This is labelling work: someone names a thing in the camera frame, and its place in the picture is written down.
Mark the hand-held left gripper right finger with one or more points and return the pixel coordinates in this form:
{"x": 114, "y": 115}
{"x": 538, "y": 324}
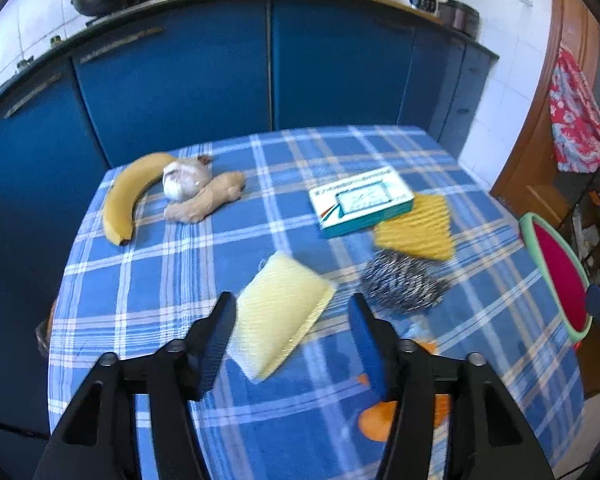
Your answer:
{"x": 375, "y": 360}

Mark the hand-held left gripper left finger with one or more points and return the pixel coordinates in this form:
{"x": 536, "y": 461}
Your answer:
{"x": 215, "y": 355}

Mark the green-rimmed red basin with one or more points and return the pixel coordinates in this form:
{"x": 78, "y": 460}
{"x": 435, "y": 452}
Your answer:
{"x": 560, "y": 270}

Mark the pale yellow sponge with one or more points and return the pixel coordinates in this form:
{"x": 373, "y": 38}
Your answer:
{"x": 280, "y": 310}

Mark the steel wool scrubber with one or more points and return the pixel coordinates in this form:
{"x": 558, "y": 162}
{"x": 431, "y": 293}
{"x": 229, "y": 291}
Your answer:
{"x": 400, "y": 280}

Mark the blue plaid tablecloth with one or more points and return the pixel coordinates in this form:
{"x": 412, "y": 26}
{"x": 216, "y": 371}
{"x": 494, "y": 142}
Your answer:
{"x": 260, "y": 430}

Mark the black metal rack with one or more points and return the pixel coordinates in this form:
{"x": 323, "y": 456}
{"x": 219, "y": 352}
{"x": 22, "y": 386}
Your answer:
{"x": 592, "y": 220}

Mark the yellow scouring cloth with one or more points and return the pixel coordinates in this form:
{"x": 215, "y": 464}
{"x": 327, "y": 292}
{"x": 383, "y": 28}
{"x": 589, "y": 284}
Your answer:
{"x": 420, "y": 232}

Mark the ginger root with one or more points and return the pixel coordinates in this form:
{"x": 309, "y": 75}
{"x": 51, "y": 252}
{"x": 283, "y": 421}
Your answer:
{"x": 205, "y": 202}

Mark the wooden door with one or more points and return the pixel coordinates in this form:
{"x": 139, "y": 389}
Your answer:
{"x": 520, "y": 180}

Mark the teal cardboard box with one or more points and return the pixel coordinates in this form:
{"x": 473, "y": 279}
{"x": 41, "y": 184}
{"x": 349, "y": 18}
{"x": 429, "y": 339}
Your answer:
{"x": 360, "y": 200}

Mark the brown round object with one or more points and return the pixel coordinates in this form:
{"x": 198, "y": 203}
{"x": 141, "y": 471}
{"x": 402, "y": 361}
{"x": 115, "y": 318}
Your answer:
{"x": 44, "y": 332}

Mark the garlic bulb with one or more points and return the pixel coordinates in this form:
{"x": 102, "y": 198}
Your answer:
{"x": 180, "y": 180}

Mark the banana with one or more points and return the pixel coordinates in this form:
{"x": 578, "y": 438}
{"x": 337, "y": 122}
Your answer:
{"x": 125, "y": 195}

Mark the red floral cloth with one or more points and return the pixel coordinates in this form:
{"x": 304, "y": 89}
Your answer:
{"x": 575, "y": 125}

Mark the blue kitchen base cabinet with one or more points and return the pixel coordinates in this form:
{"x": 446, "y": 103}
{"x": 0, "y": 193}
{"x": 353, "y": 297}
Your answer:
{"x": 330, "y": 60}

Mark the black rice cooker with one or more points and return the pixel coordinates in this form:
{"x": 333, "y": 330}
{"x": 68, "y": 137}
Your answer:
{"x": 460, "y": 17}

